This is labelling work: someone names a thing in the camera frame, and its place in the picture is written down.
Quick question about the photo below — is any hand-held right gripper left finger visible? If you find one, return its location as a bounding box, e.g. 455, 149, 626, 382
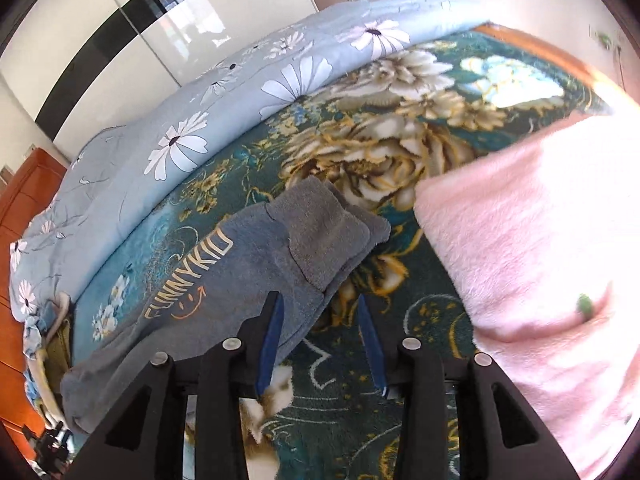
65, 290, 286, 480

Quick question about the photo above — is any white glossy wardrobe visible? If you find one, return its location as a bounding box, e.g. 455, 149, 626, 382
0, 0, 361, 166

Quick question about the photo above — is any light blue floral pillow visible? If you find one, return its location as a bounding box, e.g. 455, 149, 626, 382
10, 127, 126, 325

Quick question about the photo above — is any grey sweater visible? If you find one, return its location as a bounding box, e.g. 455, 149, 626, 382
60, 176, 392, 435

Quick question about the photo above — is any beige sweater with yellow pattern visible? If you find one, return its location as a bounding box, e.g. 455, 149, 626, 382
30, 292, 76, 421

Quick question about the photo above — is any light blue floral quilt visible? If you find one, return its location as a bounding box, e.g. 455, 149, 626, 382
70, 0, 491, 271

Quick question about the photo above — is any pink fleece garment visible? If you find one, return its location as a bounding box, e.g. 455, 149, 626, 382
414, 110, 640, 480

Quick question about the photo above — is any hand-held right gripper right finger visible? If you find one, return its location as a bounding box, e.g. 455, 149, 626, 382
356, 294, 583, 480

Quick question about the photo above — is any wooden bed headboard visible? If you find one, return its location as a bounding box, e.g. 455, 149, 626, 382
0, 147, 68, 466

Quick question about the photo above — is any wall socket with plug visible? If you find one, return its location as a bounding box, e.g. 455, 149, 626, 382
589, 24, 627, 92

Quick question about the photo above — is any teal floral blanket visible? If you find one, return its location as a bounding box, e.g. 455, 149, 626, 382
70, 30, 616, 480

